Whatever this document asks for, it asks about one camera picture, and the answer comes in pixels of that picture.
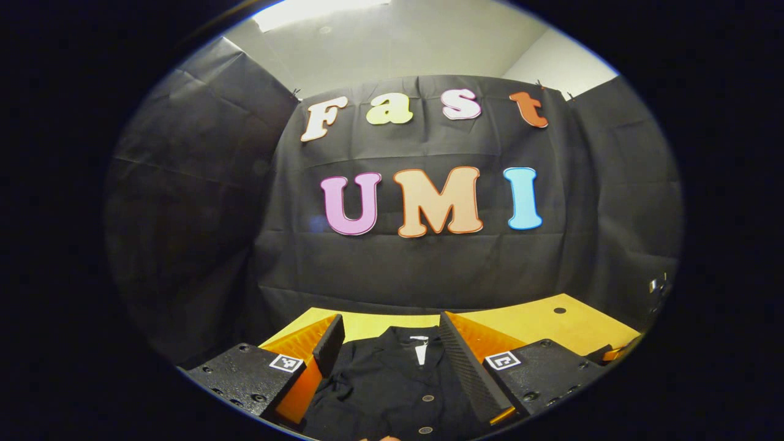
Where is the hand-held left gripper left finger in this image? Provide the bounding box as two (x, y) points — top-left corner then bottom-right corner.
(178, 314), (345, 429)

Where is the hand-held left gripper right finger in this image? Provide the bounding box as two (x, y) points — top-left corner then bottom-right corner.
(438, 311), (607, 426)

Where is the black button shirt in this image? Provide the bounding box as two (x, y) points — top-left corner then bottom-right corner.
(300, 325), (491, 441)

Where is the black backdrop cloth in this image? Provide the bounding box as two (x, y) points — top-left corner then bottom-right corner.
(104, 37), (684, 368)

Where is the ceiling light panel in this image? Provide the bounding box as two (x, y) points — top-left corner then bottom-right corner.
(252, 0), (393, 32)

